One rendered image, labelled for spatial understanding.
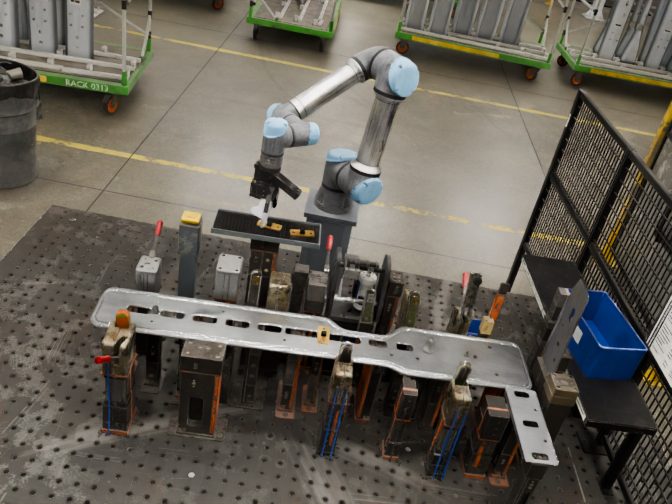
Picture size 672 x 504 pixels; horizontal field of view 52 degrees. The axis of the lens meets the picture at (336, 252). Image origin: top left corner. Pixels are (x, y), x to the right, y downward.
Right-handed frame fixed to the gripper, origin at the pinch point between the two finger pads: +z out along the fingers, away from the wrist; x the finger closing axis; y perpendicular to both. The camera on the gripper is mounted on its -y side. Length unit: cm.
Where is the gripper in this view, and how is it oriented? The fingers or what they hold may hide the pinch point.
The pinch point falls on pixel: (269, 218)
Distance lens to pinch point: 235.3
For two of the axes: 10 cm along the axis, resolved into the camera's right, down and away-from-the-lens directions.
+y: -9.7, -2.5, 0.8
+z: -1.7, 8.3, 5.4
